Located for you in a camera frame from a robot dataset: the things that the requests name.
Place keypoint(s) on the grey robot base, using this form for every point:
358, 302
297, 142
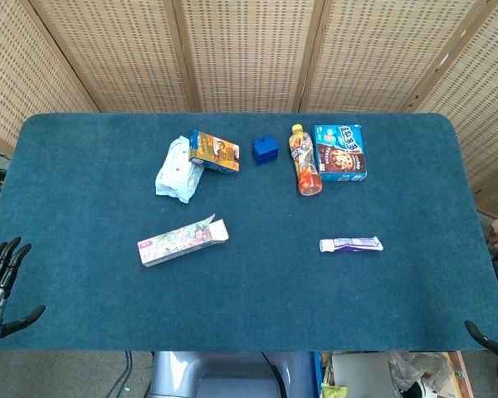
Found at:
232, 375

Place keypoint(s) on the orange drink bottle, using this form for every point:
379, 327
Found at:
305, 163

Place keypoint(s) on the blue cookie box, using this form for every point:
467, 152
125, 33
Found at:
341, 154

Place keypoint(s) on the white wet wipes pack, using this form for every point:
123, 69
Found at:
176, 172

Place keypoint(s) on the purple toothpaste tube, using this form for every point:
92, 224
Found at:
352, 244

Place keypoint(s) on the orange blue snack box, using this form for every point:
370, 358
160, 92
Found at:
216, 153

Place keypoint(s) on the clear plastic bag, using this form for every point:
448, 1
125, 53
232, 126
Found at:
419, 373

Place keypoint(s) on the grey laptop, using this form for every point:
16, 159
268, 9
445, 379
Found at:
361, 373

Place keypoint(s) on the bamboo folding screen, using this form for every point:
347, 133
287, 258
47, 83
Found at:
249, 54

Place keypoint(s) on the blue felt table mat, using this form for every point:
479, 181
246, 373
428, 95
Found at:
249, 257

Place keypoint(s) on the blue toy block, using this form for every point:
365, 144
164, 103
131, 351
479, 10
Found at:
265, 151

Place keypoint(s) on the floral pink carton box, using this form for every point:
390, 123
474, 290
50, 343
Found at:
178, 244

